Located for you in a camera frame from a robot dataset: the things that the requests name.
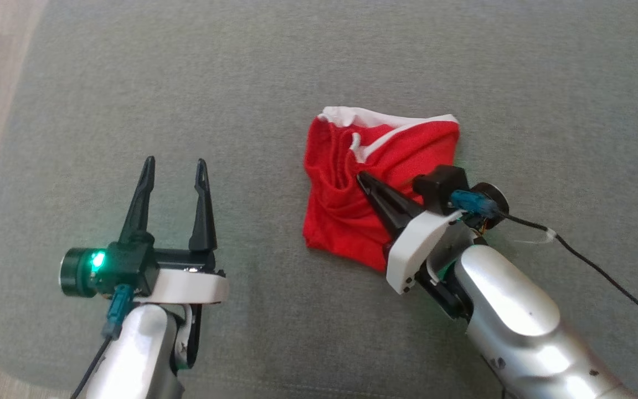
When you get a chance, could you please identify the grey sofa seat cushion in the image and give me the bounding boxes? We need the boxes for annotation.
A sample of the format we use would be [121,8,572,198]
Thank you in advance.
[0,0,638,399]

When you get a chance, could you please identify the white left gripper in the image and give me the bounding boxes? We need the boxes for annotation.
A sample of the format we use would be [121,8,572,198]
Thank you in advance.
[119,156,229,305]

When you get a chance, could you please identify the red white shorts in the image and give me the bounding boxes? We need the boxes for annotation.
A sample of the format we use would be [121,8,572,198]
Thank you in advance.
[302,106,461,272]

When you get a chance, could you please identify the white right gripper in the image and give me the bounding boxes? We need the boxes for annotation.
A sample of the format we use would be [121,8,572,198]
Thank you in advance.
[356,172,483,295]

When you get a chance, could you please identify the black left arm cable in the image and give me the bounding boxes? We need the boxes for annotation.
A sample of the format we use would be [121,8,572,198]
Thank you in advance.
[70,284,135,399]

